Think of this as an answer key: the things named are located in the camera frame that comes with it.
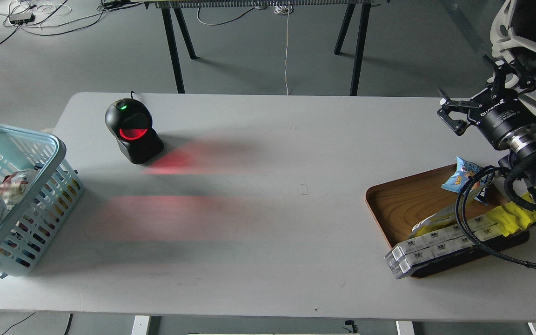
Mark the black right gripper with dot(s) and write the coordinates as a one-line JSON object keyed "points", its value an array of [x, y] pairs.
{"points": [[505, 118]]}

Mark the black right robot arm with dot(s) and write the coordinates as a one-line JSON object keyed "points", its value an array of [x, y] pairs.
{"points": [[518, 169]]}

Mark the blue snack bag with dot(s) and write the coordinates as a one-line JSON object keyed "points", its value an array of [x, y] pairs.
{"points": [[465, 170]]}

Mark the long yellow snack pack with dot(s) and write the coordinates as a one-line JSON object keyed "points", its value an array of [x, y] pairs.
{"points": [[498, 229]]}

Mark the snack bag in basket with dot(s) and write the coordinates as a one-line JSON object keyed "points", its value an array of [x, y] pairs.
{"points": [[15, 186]]}

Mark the light blue plastic basket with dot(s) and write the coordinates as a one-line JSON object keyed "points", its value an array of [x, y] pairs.
{"points": [[31, 225]]}

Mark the brown wooden tray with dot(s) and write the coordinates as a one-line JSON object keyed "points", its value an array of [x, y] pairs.
{"points": [[398, 205]]}

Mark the black barcode scanner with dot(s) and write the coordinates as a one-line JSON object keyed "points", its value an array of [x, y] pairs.
{"points": [[131, 123]]}

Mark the black trestle table frame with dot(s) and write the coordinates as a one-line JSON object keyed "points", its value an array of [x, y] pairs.
{"points": [[174, 8]]}

